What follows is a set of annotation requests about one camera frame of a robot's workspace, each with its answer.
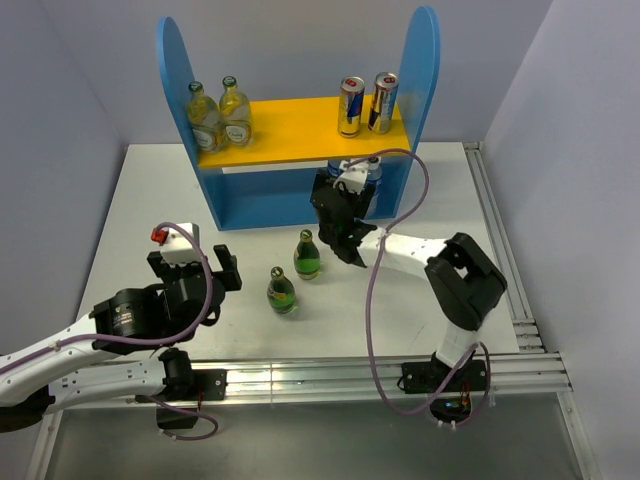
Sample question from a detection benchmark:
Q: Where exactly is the right yellow drink glass bottle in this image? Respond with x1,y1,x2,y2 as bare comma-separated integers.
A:
218,76,254,148

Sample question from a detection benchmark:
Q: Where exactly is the blue and yellow wooden shelf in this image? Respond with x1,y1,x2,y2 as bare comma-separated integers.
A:
156,6,441,231

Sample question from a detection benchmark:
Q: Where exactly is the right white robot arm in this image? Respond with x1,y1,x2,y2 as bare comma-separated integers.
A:
310,169,507,390

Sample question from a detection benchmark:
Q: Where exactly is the yellow drink glass bottle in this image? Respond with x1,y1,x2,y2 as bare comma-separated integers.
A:
186,81,227,153
218,76,254,148

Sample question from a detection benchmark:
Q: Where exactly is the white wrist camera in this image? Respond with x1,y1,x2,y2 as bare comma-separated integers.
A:
151,228,200,266
333,159,368,195

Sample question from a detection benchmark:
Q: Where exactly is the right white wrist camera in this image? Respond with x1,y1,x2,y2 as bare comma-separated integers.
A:
333,159,368,195

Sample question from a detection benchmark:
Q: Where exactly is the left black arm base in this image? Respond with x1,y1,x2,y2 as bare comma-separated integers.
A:
134,369,228,441

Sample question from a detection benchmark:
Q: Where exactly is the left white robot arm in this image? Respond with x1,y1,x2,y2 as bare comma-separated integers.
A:
1,244,242,432

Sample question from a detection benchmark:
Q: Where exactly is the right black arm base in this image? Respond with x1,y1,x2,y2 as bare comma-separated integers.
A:
397,359,492,429

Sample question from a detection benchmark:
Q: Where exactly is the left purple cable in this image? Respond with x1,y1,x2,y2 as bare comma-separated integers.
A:
0,222,214,381

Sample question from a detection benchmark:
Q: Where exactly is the left yellow drink glass bottle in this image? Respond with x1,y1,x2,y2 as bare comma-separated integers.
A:
186,81,227,153

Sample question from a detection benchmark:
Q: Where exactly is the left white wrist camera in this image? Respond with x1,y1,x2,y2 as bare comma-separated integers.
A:
151,228,200,266

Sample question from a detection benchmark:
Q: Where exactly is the Red Bull can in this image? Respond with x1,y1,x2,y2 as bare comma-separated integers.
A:
368,72,399,134
337,76,365,138

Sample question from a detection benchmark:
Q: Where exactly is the Pocari Sweat plastic bottle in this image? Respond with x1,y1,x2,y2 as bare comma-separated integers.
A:
367,157,383,217
327,160,342,182

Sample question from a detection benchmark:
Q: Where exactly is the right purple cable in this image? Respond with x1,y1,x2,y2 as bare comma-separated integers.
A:
344,148,491,426

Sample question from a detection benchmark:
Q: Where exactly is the green glass bottle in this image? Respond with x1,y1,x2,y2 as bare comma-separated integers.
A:
294,229,321,280
266,266,296,314

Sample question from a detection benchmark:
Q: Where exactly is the purple cable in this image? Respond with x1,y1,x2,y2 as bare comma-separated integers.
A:
344,148,491,426
0,222,214,381

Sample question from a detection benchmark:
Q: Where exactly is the aluminium mounting rail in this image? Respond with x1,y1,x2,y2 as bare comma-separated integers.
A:
27,143,601,479

